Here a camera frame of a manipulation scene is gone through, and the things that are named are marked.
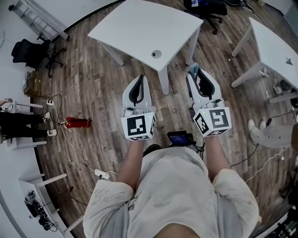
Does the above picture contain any person's right forearm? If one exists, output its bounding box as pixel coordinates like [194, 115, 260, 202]
[203, 136, 231, 189]

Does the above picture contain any tangle of black cables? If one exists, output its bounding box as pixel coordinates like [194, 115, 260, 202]
[24, 190, 59, 232]

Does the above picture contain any person's black trouser leg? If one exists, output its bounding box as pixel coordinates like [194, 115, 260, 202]
[142, 144, 162, 157]

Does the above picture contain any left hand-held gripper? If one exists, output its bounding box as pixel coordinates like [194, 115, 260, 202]
[120, 74, 157, 142]

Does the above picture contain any black screen device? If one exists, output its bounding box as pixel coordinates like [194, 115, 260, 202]
[167, 131, 194, 146]

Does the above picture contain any long white power strip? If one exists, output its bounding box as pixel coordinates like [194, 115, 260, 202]
[95, 169, 110, 179]

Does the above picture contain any red fire extinguisher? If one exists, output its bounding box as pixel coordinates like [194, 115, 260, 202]
[58, 117, 92, 130]

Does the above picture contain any white floor cable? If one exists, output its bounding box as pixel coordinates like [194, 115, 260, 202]
[52, 103, 96, 172]

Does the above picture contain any white desk with cable tangle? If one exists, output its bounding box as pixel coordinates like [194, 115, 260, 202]
[18, 173, 84, 235]

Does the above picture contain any person's left forearm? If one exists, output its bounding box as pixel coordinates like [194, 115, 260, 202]
[116, 139, 146, 193]

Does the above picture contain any white square table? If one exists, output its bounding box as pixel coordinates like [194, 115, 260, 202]
[87, 0, 204, 96]

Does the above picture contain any brown cardboard box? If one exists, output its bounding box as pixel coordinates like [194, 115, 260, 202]
[23, 71, 44, 96]

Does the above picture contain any black cable with plug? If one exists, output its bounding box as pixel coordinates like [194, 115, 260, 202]
[230, 117, 273, 168]

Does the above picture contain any black office chair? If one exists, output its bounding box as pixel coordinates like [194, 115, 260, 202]
[183, 0, 228, 35]
[11, 39, 67, 79]

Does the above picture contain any white table with small scraps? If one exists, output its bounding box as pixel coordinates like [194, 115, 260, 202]
[231, 16, 298, 104]

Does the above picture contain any white coiled cable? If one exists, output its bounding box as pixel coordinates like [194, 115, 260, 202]
[244, 146, 289, 184]

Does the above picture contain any person's cream printed shirt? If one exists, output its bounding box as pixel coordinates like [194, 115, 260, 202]
[83, 147, 259, 238]

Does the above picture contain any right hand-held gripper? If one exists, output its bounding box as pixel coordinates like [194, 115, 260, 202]
[186, 68, 231, 138]

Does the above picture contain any white side desk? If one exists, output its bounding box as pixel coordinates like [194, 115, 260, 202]
[7, 101, 47, 149]

